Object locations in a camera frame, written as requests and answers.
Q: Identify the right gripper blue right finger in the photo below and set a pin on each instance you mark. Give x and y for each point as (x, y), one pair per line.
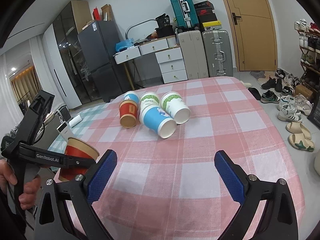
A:
(278, 220)

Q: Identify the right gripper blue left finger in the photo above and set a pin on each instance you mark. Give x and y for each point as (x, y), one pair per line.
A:
(65, 209)

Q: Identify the red kraft paper cup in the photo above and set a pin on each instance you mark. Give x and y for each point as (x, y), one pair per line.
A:
(77, 148)

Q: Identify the lying red paper cup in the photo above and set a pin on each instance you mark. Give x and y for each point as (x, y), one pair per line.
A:
(128, 110)

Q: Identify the small blue paper cup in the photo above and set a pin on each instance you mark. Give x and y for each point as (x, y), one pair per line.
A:
(133, 96)

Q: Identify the large blue white paper cup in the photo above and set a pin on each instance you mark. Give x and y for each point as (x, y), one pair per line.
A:
(156, 119)

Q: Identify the green white cup left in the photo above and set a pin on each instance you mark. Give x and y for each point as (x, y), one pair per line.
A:
(149, 98)

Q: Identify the green white cup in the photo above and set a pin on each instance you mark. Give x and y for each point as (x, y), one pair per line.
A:
(174, 105)
(149, 98)

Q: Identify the green white cup right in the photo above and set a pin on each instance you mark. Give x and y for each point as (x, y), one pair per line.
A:
(174, 105)

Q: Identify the white power bank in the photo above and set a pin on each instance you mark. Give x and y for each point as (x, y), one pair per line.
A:
(65, 131)

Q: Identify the teal checkered tablecloth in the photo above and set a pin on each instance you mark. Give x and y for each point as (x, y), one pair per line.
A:
(88, 116)

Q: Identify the beige foam slipper front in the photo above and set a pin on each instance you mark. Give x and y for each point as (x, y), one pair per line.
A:
(300, 142)

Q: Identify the beige foam slipper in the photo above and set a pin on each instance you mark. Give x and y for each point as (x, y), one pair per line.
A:
(300, 142)
(298, 128)

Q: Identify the beige foam slipper back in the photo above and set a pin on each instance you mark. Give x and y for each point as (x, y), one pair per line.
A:
(298, 128)

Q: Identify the white sneaker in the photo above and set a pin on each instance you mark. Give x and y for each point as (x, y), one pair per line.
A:
(288, 113)

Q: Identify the pink checkered tablecloth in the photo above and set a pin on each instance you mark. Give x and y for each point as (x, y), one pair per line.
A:
(170, 188)

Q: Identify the black green sneaker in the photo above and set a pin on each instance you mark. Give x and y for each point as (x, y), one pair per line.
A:
(270, 97)

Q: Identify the black refrigerator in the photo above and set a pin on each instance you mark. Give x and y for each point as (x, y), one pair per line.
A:
(98, 43)

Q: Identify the dark glass cabinet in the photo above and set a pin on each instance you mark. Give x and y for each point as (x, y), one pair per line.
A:
(66, 35)

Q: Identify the blue plastic bag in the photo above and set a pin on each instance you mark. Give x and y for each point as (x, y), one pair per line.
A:
(124, 45)

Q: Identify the white drawer desk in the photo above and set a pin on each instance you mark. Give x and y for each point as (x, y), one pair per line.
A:
(168, 55)

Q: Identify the silver suitcase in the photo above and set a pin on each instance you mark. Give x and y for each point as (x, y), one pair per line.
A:
(218, 53)

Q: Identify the shoe rack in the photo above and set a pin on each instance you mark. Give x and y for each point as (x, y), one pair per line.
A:
(307, 86)

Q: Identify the beige suitcase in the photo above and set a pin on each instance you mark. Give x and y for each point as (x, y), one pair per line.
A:
(194, 56)

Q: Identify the wooden door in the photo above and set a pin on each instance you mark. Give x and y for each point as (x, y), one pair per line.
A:
(253, 33)

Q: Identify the teal suitcase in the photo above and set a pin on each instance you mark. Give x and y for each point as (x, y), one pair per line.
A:
(185, 14)

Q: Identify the stack of shoe boxes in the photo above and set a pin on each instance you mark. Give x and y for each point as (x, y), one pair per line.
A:
(207, 18)

